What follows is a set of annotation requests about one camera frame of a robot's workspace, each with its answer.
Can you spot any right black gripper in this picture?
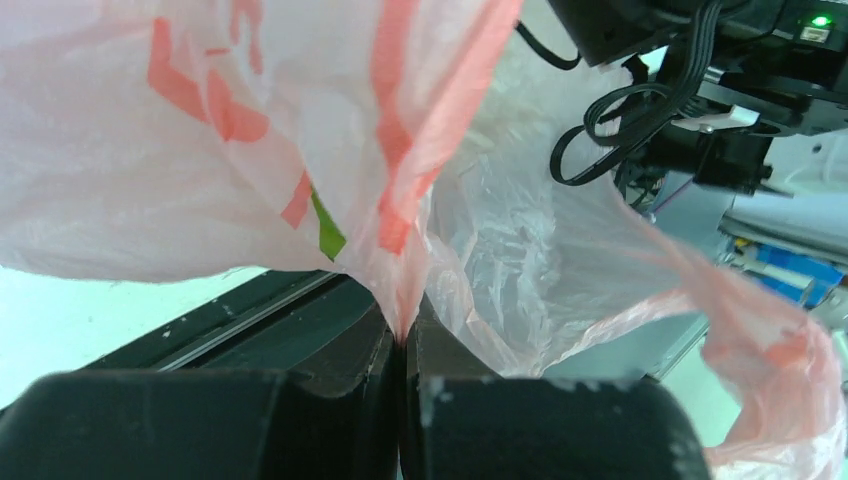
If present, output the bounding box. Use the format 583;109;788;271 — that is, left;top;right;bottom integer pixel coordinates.
549;1;847;195

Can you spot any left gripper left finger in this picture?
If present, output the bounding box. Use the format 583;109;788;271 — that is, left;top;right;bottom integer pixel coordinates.
1;307;397;479

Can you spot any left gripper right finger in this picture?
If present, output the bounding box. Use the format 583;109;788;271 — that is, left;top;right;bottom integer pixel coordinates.
402;300;712;479

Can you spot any pink plastic bag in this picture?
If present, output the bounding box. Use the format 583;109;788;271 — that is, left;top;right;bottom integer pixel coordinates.
1;1;846;479

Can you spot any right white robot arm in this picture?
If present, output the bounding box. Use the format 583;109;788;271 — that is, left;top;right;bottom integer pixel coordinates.
550;1;847;196

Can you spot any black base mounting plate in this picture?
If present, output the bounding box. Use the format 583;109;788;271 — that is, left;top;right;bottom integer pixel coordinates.
85;271;374;371

